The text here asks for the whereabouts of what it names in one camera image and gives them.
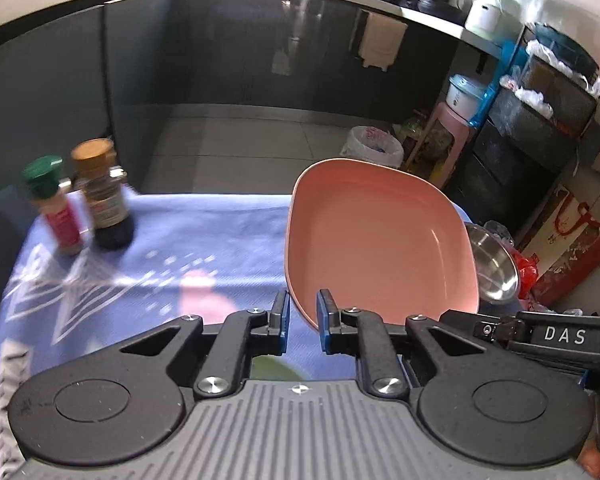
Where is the white pot with blue lid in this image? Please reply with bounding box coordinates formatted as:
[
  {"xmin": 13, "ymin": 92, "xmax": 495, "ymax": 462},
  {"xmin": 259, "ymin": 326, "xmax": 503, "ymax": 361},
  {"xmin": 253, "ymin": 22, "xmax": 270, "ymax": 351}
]
[{"xmin": 445, "ymin": 73, "xmax": 487, "ymax": 124}]

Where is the black pan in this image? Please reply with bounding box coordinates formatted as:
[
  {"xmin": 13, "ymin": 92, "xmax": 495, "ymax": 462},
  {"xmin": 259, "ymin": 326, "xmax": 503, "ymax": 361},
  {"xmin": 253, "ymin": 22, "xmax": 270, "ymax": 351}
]
[{"xmin": 534, "ymin": 22, "xmax": 600, "ymax": 79}]

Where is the white hanging bin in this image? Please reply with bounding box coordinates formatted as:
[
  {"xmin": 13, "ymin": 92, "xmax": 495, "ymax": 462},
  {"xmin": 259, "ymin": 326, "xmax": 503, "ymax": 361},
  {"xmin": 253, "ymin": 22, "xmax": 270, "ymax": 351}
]
[{"xmin": 357, "ymin": 9, "xmax": 409, "ymax": 69}]

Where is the pink square plate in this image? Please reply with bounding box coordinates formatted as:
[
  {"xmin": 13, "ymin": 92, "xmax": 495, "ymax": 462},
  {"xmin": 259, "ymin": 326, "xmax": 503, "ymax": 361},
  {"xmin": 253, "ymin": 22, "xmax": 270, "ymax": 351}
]
[{"xmin": 284, "ymin": 158, "xmax": 481, "ymax": 334}]

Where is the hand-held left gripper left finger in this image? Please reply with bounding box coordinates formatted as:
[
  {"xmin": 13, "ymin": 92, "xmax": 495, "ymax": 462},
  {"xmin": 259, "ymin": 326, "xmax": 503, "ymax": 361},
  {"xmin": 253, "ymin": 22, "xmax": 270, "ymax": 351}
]
[{"xmin": 98, "ymin": 289, "xmax": 291, "ymax": 401}]

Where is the red plastic bag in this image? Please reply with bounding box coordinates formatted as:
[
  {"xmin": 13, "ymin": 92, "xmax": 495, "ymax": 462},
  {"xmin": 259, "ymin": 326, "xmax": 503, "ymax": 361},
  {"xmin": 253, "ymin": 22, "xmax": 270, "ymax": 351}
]
[{"xmin": 509, "ymin": 252, "xmax": 542, "ymax": 302}]

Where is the green cap spice bottle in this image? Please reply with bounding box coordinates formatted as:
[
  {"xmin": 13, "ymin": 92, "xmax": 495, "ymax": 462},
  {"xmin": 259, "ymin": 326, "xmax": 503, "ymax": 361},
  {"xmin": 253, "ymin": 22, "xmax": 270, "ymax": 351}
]
[{"xmin": 21, "ymin": 154, "xmax": 87, "ymax": 257}]

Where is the trash bin with bag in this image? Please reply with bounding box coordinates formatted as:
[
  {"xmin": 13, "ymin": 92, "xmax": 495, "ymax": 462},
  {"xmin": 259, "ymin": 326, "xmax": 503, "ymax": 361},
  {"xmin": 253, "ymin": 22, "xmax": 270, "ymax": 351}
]
[{"xmin": 340, "ymin": 125, "xmax": 405, "ymax": 169}]

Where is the blue plastic bag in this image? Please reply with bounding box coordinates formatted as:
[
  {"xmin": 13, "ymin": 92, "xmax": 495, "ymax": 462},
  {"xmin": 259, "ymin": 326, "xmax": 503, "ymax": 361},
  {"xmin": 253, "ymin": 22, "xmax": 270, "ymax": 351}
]
[{"xmin": 467, "ymin": 41, "xmax": 527, "ymax": 129}]

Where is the pink plastic stool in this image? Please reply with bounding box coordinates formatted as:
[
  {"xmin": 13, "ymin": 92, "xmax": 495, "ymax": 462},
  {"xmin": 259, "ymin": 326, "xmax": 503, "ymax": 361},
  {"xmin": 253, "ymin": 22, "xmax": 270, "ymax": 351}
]
[{"xmin": 404, "ymin": 102, "xmax": 477, "ymax": 187}]

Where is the dark soy sauce bottle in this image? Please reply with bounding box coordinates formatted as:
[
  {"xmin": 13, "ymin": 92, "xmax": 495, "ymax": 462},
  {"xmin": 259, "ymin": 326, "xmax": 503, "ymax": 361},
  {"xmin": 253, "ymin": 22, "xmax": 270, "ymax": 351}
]
[{"xmin": 70, "ymin": 137, "xmax": 136, "ymax": 250}]

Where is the white plastic bag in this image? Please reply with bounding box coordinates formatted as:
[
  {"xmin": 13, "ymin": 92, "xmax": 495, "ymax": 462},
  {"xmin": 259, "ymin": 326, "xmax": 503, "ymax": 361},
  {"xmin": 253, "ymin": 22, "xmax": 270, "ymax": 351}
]
[
  {"xmin": 526, "ymin": 39, "xmax": 600, "ymax": 95},
  {"xmin": 499, "ymin": 76, "xmax": 554, "ymax": 119}
]

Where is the brown and red paper bag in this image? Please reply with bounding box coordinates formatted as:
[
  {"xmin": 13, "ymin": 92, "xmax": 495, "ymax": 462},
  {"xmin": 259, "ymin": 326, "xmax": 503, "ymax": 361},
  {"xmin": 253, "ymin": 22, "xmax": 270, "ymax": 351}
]
[{"xmin": 517, "ymin": 184, "xmax": 600, "ymax": 307}]

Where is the blue printed tablecloth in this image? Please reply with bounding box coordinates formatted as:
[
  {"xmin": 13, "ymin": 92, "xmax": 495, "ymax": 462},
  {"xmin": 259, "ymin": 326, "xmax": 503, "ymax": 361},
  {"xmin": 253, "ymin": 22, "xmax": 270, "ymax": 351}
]
[{"xmin": 0, "ymin": 191, "xmax": 482, "ymax": 480}]

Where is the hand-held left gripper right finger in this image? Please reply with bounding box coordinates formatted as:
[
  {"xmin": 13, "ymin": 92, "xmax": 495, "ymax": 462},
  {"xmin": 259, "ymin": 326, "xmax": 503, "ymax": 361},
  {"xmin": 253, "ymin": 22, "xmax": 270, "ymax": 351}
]
[{"xmin": 315, "ymin": 288, "xmax": 486, "ymax": 401}]

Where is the stainless steel bowl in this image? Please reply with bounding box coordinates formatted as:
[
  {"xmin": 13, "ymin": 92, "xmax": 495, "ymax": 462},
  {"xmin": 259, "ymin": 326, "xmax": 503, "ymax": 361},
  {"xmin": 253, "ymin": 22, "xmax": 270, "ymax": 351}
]
[{"xmin": 462, "ymin": 222, "xmax": 521, "ymax": 304}]

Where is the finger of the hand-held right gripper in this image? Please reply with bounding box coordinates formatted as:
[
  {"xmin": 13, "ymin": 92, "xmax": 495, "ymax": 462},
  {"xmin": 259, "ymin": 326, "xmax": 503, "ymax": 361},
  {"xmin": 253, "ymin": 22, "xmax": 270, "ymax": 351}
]
[{"xmin": 438, "ymin": 309, "xmax": 531, "ymax": 351}]

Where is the black storage rack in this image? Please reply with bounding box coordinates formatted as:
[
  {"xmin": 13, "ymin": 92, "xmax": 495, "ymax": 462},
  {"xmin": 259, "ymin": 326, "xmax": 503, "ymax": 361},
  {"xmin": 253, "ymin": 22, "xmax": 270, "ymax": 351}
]
[{"xmin": 449, "ymin": 25, "xmax": 600, "ymax": 242}]

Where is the clear plastic bag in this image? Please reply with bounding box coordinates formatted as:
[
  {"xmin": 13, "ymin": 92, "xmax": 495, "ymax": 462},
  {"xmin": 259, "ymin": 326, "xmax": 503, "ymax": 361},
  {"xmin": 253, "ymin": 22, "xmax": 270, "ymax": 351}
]
[{"xmin": 482, "ymin": 219, "xmax": 517, "ymax": 247}]

